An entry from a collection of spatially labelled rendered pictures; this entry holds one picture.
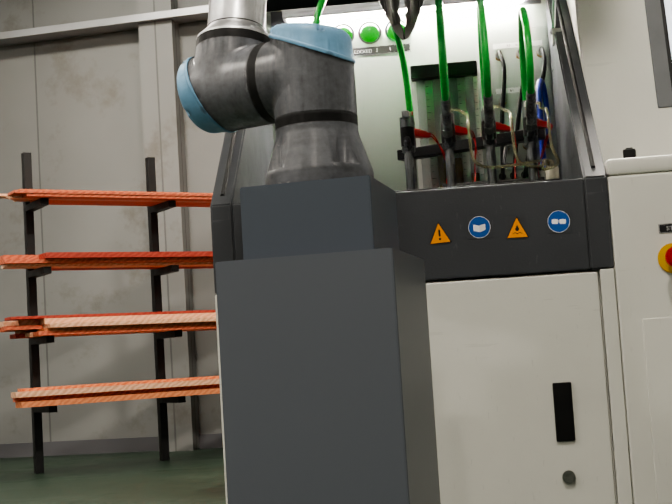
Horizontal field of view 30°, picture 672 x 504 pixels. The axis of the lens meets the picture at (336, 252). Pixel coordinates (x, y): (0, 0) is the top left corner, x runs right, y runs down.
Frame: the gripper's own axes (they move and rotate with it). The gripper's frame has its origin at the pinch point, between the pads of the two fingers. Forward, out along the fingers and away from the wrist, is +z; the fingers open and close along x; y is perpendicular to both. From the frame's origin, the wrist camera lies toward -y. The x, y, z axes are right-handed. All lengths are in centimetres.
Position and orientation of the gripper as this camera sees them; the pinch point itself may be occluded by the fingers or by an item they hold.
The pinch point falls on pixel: (404, 33)
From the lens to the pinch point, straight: 238.8
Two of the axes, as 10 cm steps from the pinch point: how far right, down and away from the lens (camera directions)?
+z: 0.6, 9.9, -0.8
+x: 9.9, -0.7, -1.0
